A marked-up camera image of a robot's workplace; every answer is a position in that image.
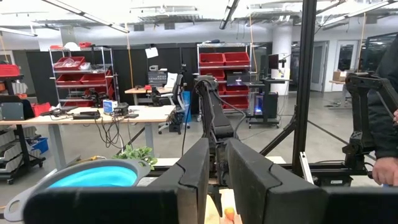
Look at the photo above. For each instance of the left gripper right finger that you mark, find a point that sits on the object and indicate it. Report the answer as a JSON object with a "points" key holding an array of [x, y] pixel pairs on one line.
{"points": [[280, 199]]}

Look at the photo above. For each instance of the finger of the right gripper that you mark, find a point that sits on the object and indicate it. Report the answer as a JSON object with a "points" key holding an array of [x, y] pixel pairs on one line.
{"points": [[218, 199]]}

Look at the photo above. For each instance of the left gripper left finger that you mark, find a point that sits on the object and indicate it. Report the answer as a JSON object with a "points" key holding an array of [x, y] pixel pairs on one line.
{"points": [[124, 205]]}

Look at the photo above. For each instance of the small round orange fruit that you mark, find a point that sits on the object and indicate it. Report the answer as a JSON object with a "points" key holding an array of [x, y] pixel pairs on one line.
{"points": [[229, 214]]}

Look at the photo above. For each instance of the blue collapsible bowl grey rim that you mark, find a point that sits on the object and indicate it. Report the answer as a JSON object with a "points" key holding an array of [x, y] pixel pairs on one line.
{"points": [[93, 177]]}

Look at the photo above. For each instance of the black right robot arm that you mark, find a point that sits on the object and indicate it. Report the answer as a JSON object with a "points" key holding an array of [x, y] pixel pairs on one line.
{"points": [[214, 105]]}

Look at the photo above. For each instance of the green potted plant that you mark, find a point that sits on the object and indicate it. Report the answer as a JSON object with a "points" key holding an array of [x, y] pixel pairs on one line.
{"points": [[136, 154]]}

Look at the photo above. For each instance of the black office chair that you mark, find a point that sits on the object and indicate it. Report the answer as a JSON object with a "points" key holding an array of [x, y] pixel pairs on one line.
{"points": [[177, 93]]}

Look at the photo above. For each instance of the long wooden work table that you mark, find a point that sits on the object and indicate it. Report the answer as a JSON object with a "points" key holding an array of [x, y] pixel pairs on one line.
{"points": [[149, 113]]}

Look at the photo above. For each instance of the black standing desk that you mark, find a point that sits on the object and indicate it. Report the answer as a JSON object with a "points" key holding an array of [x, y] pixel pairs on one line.
{"points": [[264, 82]]}

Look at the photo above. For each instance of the blue and white box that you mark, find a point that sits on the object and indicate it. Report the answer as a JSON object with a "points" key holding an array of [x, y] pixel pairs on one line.
{"points": [[109, 106]]}

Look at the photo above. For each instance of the small wooden desk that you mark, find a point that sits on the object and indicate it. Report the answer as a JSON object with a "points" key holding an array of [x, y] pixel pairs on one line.
{"points": [[136, 91]]}

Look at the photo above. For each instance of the person's hand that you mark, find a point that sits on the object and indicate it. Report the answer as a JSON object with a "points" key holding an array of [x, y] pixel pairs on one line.
{"points": [[385, 171]]}

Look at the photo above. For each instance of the black monitor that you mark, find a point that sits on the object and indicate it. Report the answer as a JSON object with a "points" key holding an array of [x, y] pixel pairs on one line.
{"points": [[273, 61]]}

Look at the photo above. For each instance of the black cart with grey bins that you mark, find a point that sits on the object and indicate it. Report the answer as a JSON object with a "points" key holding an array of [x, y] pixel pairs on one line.
{"points": [[23, 146]]}

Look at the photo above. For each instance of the white paper sheet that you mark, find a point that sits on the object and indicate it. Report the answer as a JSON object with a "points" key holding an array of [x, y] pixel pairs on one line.
{"points": [[151, 52]]}

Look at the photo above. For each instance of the person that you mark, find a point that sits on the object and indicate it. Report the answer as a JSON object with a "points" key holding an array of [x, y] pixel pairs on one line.
{"points": [[385, 124]]}

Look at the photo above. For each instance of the cardboard box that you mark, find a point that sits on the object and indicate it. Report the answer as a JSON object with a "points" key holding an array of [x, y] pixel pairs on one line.
{"points": [[339, 76]]}

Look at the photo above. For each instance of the red storage bin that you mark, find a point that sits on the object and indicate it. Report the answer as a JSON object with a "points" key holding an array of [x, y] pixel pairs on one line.
{"points": [[9, 70]]}

